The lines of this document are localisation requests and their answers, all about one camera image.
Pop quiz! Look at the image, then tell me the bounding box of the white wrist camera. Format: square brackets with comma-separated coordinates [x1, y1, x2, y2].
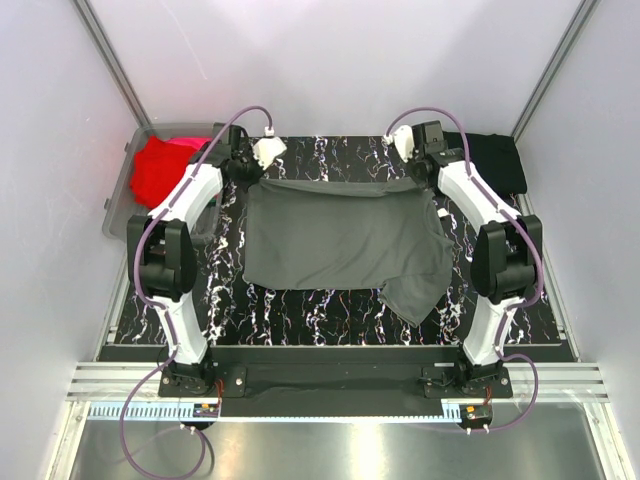
[383, 125, 415, 163]
[252, 126, 287, 170]

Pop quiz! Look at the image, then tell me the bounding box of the folded black t-shirt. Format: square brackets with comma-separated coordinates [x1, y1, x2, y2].
[466, 133, 528, 196]

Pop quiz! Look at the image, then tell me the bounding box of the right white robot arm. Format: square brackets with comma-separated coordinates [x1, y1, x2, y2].
[391, 121, 542, 397]

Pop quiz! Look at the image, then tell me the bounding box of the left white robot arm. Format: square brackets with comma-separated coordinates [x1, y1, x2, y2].
[126, 124, 264, 396]

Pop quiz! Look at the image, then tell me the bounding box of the slotted cable duct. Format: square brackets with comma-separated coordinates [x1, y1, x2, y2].
[88, 401, 220, 422]

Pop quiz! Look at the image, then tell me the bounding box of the red t-shirt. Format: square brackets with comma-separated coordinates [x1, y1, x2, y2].
[129, 136, 197, 209]

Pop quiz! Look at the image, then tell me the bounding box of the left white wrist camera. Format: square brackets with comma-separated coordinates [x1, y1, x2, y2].
[252, 126, 287, 170]

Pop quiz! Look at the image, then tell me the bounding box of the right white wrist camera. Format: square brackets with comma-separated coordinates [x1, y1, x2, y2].
[383, 125, 415, 163]

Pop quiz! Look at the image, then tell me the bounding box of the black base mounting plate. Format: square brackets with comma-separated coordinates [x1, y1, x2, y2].
[157, 363, 513, 419]

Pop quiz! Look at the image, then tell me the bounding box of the clear plastic bin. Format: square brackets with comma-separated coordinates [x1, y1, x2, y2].
[102, 122, 221, 246]

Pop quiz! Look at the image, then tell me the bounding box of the purple cable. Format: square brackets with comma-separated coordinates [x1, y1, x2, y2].
[384, 106, 544, 432]
[121, 104, 277, 475]

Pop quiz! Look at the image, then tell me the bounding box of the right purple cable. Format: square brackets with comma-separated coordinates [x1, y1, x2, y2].
[384, 106, 544, 432]

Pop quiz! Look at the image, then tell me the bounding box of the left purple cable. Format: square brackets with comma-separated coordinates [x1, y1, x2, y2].
[121, 104, 277, 475]

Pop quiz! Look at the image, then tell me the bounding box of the grey t-shirt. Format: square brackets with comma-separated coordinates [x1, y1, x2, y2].
[243, 178, 453, 327]

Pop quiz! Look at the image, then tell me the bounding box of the pink t-shirt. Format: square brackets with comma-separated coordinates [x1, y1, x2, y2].
[167, 137, 211, 150]

